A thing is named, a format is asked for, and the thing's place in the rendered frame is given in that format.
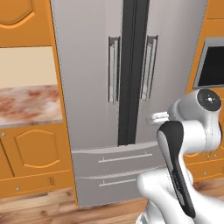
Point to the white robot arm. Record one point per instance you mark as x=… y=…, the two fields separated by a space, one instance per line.
x=204 y=134

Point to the orange cupboard drawer front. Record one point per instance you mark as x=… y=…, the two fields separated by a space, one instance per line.
x=35 y=183

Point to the built-in steel oven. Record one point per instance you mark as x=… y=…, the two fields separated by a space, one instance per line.
x=214 y=65

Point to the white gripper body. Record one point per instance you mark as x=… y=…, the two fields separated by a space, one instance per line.
x=157 y=118

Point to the steel fridge drawer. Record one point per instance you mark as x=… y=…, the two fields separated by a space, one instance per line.
x=87 y=163
x=90 y=194

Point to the orange base cupboard door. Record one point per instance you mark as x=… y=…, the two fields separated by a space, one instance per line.
x=36 y=148

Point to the small silver cupboard knob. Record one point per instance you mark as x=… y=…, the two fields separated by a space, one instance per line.
x=17 y=188
x=3 y=134

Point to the orange wall cupboard door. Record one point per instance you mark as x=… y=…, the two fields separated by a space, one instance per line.
x=26 y=32

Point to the stainless steel fridge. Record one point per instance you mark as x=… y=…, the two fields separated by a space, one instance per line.
x=128 y=87

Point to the steel fridge door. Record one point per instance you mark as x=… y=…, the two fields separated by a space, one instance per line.
x=172 y=64
x=84 y=73

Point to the orange cupboard run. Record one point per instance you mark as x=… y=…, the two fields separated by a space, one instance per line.
x=208 y=169

